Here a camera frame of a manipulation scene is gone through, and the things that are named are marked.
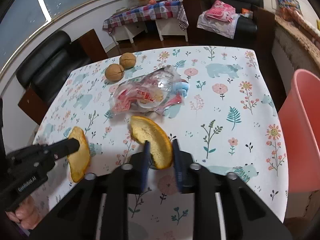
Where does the orange peel piece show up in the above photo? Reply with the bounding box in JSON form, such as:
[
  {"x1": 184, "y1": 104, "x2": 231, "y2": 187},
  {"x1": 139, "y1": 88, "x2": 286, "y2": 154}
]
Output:
[
  {"x1": 67, "y1": 126, "x2": 91, "y2": 183},
  {"x1": 130, "y1": 115, "x2": 173, "y2": 170}
]

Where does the clear printed snack bag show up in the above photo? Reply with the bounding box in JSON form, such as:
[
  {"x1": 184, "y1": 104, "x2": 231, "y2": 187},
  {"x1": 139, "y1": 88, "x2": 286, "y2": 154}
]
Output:
[{"x1": 110, "y1": 66, "x2": 190, "y2": 115}]

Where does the pink plastic trash bucket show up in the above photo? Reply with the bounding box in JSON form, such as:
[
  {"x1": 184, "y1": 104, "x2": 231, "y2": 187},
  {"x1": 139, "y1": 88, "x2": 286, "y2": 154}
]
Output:
[{"x1": 278, "y1": 69, "x2": 319, "y2": 192}]

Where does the person's left hand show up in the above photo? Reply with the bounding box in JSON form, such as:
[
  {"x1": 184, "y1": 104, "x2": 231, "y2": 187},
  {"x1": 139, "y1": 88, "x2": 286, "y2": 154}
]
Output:
[{"x1": 6, "y1": 196, "x2": 42, "y2": 230}]

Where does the black leather armchair near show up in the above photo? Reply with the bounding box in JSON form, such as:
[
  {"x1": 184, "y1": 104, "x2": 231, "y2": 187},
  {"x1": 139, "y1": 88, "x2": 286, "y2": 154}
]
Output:
[{"x1": 16, "y1": 29, "x2": 107, "y2": 125}]

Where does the black leather armchair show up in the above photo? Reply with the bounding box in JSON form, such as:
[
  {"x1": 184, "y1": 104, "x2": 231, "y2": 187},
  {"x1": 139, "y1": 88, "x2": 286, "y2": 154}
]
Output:
[
  {"x1": 183, "y1": 0, "x2": 275, "y2": 52},
  {"x1": 16, "y1": 29, "x2": 107, "y2": 125}
]

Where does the walnut nearer table edge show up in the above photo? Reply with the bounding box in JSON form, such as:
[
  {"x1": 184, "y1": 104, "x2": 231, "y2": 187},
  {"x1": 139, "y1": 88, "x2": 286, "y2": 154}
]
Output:
[{"x1": 105, "y1": 63, "x2": 124, "y2": 82}]

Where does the walnut farther one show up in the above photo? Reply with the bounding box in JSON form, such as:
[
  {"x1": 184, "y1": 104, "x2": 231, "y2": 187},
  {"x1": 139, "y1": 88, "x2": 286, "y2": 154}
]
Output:
[{"x1": 119, "y1": 53, "x2": 136, "y2": 69}]

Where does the floral bear tablecloth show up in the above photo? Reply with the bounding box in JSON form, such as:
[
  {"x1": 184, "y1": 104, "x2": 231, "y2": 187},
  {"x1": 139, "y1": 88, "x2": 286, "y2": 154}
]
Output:
[{"x1": 33, "y1": 46, "x2": 289, "y2": 239}]

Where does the white side table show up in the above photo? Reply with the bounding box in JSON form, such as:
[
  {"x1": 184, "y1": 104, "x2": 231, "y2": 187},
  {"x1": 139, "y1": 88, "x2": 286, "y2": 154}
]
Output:
[{"x1": 111, "y1": 18, "x2": 188, "y2": 45}]

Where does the plaid checkered tablecloth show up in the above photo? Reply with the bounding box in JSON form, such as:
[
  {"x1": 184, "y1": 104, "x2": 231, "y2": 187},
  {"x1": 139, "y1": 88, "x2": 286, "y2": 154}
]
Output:
[{"x1": 103, "y1": 0, "x2": 189, "y2": 35}]

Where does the black leather armchair far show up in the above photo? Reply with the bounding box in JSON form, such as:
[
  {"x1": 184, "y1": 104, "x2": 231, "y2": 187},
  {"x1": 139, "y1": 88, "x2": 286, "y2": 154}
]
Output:
[{"x1": 183, "y1": 0, "x2": 275, "y2": 52}]

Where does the light floral folded sheet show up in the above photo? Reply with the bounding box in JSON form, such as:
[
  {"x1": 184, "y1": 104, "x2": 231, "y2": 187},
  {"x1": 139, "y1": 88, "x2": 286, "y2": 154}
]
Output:
[{"x1": 197, "y1": 12, "x2": 240, "y2": 39}]

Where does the orange box on armchair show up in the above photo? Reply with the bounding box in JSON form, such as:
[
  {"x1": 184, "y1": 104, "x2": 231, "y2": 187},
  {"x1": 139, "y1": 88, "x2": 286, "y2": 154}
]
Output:
[{"x1": 241, "y1": 8, "x2": 253, "y2": 19}]

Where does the pink folded blanket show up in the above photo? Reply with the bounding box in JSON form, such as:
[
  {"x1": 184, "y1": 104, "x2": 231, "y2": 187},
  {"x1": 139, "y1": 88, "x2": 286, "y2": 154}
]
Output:
[{"x1": 205, "y1": 0, "x2": 236, "y2": 23}]

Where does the colourful cartoon pillow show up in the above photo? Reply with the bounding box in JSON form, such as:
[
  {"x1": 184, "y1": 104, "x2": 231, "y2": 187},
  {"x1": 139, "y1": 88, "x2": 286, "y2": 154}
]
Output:
[{"x1": 278, "y1": 0, "x2": 303, "y2": 21}]

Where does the white bed frame headboard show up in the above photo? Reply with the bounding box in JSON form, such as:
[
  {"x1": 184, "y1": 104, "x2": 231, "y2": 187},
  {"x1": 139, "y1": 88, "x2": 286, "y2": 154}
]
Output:
[{"x1": 263, "y1": 0, "x2": 319, "y2": 87}]

